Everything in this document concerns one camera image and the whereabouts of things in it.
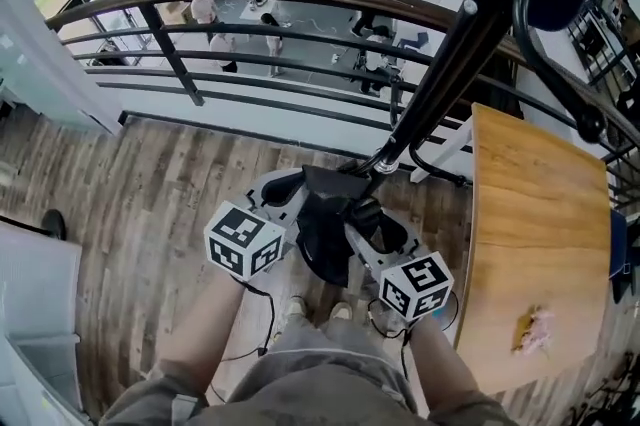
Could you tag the person's left shoe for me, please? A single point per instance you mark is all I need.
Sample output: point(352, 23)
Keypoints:
point(297, 307)

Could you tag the black metal shelf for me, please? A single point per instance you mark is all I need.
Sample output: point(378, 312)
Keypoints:
point(600, 39)

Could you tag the person's grey clothing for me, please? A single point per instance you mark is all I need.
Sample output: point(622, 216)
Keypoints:
point(310, 379)

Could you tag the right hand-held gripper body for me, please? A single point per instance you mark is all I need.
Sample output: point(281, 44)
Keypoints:
point(415, 286)

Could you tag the person's right forearm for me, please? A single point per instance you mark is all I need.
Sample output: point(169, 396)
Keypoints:
point(440, 364)

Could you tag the wooden table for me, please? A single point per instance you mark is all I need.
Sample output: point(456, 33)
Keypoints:
point(535, 224)

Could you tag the person's right shoe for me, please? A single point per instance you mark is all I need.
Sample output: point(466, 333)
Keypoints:
point(341, 311)

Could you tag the black metal coat rack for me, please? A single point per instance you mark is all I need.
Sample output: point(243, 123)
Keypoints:
point(450, 64)

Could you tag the person's shoe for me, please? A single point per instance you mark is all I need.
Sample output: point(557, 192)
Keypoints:
point(341, 311)
point(297, 307)

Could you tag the black round caster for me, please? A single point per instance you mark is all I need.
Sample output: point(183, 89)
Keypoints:
point(54, 224)

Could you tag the person's left forearm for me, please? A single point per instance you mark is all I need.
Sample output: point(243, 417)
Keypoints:
point(200, 334)

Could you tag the pink crumpled item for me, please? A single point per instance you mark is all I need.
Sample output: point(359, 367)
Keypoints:
point(534, 331)

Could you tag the black fabric bag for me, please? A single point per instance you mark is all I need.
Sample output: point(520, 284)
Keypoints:
point(325, 224)

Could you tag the white cabinet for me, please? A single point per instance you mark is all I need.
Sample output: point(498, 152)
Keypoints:
point(35, 294)

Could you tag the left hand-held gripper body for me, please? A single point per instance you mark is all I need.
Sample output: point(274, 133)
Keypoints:
point(245, 239)

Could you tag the blue chair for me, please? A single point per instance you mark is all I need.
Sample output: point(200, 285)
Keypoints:
point(619, 254)

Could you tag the white table leg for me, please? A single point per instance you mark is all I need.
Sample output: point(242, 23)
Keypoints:
point(445, 149)

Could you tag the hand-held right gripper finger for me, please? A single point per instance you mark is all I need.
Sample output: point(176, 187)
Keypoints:
point(367, 213)

